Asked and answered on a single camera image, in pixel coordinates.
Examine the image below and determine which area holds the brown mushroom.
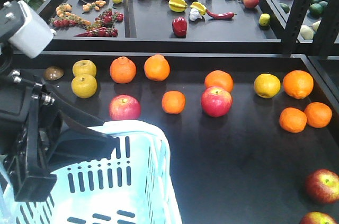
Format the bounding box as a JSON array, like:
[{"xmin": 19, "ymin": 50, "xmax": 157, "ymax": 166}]
[{"xmin": 43, "ymin": 66, "xmax": 65, "ymax": 81}]

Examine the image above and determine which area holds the yellow grapefruit right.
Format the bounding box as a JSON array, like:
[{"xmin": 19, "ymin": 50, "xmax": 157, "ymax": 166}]
[{"xmin": 254, "ymin": 73, "xmax": 281, "ymax": 98}]

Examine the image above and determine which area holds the orange right front left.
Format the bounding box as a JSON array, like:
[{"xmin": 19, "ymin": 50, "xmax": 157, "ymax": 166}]
[{"xmin": 279, "ymin": 107, "xmax": 307, "ymax": 133}]

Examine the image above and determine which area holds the red bell pepper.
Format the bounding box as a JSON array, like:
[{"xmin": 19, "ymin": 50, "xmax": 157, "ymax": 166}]
[{"xmin": 172, "ymin": 17, "xmax": 188, "ymax": 37}]

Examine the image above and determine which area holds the yellow starfruit left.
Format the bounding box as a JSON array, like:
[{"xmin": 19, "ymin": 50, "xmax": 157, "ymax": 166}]
[{"xmin": 168, "ymin": 0, "xmax": 188, "ymax": 13}]

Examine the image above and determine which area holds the red apple back left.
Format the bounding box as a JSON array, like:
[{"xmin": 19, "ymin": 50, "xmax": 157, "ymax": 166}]
[{"xmin": 109, "ymin": 94, "xmax": 141, "ymax": 121}]

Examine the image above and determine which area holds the white garlic bulb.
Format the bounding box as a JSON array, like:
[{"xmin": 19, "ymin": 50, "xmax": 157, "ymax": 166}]
[{"xmin": 189, "ymin": 8, "xmax": 203, "ymax": 22}]

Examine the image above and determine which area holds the yellow pear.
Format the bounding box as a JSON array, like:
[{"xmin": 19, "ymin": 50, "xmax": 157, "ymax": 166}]
[
  {"xmin": 71, "ymin": 74, "xmax": 97, "ymax": 98},
  {"xmin": 72, "ymin": 60, "xmax": 97, "ymax": 77}
]

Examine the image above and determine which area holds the red apple centre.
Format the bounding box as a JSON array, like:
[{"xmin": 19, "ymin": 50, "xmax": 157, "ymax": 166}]
[{"xmin": 201, "ymin": 86, "xmax": 233, "ymax": 118}]

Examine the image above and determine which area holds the yellow pear front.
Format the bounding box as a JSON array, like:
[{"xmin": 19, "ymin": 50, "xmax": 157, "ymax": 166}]
[{"xmin": 71, "ymin": 74, "xmax": 97, "ymax": 98}]

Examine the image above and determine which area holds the orange beside centre apple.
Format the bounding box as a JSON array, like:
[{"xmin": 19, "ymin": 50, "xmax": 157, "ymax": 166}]
[{"xmin": 204, "ymin": 70, "xmax": 234, "ymax": 93}]

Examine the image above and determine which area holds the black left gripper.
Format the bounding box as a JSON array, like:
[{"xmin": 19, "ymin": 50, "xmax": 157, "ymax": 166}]
[{"xmin": 1, "ymin": 69, "xmax": 118, "ymax": 202}]

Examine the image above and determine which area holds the black perforated rack post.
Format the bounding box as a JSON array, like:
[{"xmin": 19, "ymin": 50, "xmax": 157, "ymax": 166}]
[{"xmin": 281, "ymin": 0, "xmax": 338, "ymax": 57}]

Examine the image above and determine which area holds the yellow pear back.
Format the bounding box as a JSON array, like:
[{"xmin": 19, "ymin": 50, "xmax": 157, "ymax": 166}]
[{"xmin": 72, "ymin": 60, "xmax": 97, "ymax": 77}]

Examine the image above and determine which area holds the orange back left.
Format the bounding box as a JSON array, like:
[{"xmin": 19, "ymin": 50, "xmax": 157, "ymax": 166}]
[{"xmin": 110, "ymin": 56, "xmax": 137, "ymax": 84}]

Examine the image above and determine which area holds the small orange centre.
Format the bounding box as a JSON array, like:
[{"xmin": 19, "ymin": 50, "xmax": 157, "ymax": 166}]
[{"xmin": 162, "ymin": 91, "xmax": 186, "ymax": 114}]

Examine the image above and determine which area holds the black back display tray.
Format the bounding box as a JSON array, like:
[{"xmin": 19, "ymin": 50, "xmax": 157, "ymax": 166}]
[{"xmin": 38, "ymin": 0, "xmax": 286, "ymax": 53}]

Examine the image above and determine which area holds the red chili pepper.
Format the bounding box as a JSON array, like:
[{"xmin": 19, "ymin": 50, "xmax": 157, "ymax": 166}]
[{"xmin": 206, "ymin": 10, "xmax": 237, "ymax": 20}]

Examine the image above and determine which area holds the light blue plastic basket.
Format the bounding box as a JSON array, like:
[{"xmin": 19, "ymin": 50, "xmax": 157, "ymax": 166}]
[{"xmin": 1, "ymin": 120, "xmax": 182, "ymax": 223}]

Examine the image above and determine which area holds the large orange far right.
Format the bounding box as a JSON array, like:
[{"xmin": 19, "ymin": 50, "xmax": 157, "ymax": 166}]
[{"xmin": 283, "ymin": 70, "xmax": 314, "ymax": 100}]

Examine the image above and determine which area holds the red apple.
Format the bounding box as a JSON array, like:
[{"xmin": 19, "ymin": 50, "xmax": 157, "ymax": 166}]
[
  {"xmin": 109, "ymin": 94, "xmax": 141, "ymax": 121},
  {"xmin": 305, "ymin": 169, "xmax": 338, "ymax": 204},
  {"xmin": 299, "ymin": 211, "xmax": 338, "ymax": 224},
  {"xmin": 201, "ymin": 86, "xmax": 233, "ymax": 118}
]

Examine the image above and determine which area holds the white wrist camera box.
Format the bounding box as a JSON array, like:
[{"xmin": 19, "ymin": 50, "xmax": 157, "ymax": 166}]
[{"xmin": 1, "ymin": 1, "xmax": 56, "ymax": 59}]

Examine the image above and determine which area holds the red apple front middle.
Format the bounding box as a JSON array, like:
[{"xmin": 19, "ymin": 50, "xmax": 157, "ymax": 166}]
[{"xmin": 305, "ymin": 169, "xmax": 338, "ymax": 204}]

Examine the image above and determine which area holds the black wooden fruit display table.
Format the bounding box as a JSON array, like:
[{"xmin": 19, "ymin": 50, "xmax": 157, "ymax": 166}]
[{"xmin": 12, "ymin": 53, "xmax": 338, "ymax": 223}]

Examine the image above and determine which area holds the red apple front right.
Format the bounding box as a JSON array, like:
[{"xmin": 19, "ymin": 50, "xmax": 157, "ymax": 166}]
[{"xmin": 299, "ymin": 211, "xmax": 338, "ymax": 224}]

